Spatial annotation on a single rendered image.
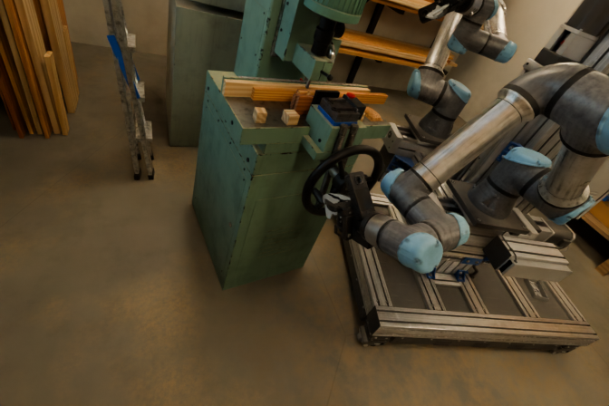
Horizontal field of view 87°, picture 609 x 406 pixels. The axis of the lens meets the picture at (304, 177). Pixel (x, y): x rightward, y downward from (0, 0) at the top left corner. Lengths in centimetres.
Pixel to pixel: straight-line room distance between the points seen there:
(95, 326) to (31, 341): 19
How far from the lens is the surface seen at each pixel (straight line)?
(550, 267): 146
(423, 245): 64
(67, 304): 164
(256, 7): 130
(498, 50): 139
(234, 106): 103
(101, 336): 155
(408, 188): 78
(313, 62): 108
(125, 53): 167
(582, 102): 83
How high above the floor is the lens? 139
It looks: 37 degrees down
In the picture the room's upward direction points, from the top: 21 degrees clockwise
